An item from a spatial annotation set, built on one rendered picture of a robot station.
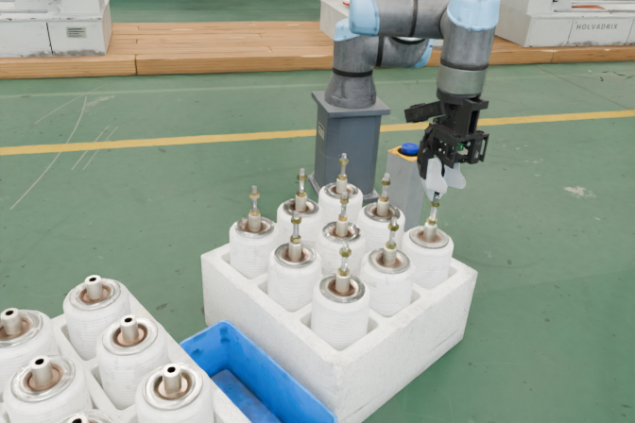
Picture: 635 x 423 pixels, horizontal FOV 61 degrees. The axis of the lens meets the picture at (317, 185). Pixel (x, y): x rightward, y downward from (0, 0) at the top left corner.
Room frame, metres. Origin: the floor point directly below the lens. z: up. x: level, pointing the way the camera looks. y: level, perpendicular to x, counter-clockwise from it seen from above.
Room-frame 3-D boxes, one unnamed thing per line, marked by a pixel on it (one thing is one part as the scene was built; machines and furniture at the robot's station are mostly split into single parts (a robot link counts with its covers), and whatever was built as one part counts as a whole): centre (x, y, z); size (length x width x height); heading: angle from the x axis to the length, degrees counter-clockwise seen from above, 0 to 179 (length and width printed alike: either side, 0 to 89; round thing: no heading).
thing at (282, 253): (0.79, 0.03, 0.25); 0.08 x 0.08 x 0.01
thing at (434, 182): (0.84, -0.21, 0.38); 0.06 x 0.03 x 0.09; 30
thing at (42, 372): (0.49, 0.34, 0.26); 0.02 x 0.02 x 0.03
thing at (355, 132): (1.51, -0.08, 0.15); 0.19 x 0.19 x 0.30; 17
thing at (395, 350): (0.87, -0.05, 0.09); 0.39 x 0.39 x 0.18; 45
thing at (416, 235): (0.87, -0.22, 0.25); 0.08 x 0.08 x 0.01
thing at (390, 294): (0.78, -0.13, 0.16); 0.10 x 0.10 x 0.18
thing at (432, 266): (0.87, -0.22, 0.16); 0.10 x 0.10 x 0.18
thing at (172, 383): (0.48, 0.17, 0.26); 0.02 x 0.02 x 0.03
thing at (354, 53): (1.51, -0.09, 0.47); 0.13 x 0.12 x 0.14; 91
